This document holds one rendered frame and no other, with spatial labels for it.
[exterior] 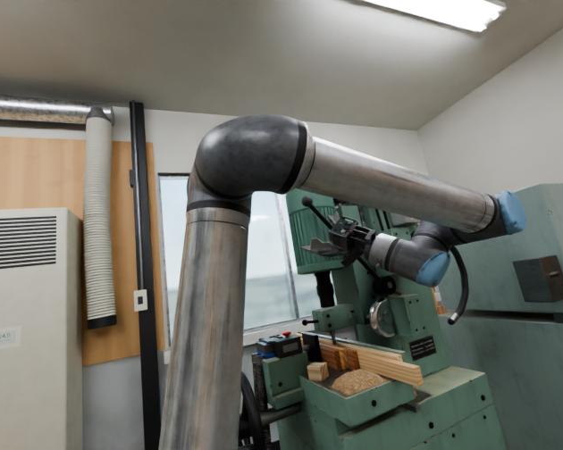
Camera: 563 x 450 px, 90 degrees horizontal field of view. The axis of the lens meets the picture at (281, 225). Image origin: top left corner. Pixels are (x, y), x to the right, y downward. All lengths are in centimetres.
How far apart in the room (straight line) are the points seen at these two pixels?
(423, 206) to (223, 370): 43
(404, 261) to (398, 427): 44
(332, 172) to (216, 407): 37
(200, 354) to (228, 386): 6
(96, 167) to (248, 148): 192
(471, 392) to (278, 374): 60
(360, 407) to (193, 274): 52
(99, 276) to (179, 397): 165
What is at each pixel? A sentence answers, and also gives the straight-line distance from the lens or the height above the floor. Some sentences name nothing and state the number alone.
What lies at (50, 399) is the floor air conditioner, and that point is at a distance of 204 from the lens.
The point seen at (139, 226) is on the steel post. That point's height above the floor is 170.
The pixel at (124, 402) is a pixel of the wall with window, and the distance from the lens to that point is 230.
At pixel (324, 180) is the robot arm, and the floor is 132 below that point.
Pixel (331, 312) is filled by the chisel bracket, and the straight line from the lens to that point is 100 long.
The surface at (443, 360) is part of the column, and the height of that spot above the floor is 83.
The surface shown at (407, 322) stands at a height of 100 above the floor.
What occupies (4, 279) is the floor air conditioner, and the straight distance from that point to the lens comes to 209.
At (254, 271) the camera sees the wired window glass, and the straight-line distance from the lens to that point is 236.
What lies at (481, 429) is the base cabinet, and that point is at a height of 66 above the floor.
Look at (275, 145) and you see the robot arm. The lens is 39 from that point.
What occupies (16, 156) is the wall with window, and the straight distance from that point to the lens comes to 261.
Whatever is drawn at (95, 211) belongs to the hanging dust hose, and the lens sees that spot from 216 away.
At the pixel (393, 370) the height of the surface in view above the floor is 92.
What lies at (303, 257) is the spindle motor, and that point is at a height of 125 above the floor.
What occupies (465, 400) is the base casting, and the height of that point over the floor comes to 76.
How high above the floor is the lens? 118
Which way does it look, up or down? 12 degrees up
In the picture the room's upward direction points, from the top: 9 degrees counter-clockwise
